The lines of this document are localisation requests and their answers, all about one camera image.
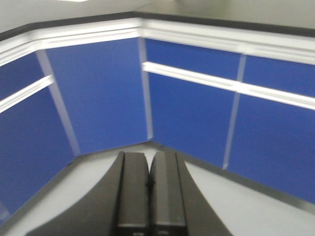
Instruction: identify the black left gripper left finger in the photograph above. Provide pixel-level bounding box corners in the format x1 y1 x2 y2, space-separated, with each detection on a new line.
113 151 149 236

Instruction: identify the blue lab cabinet left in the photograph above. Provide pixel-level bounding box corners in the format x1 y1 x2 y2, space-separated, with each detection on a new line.
0 18 153 222

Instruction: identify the blue lab cabinet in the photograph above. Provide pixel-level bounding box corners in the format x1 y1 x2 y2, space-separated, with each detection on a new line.
0 18 153 222
142 20 315 202

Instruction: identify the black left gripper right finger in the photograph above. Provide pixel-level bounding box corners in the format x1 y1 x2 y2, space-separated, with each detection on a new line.
149 151 187 236

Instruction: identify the blue lab cabinet right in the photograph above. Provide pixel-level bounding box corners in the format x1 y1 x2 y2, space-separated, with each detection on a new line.
142 20 315 202

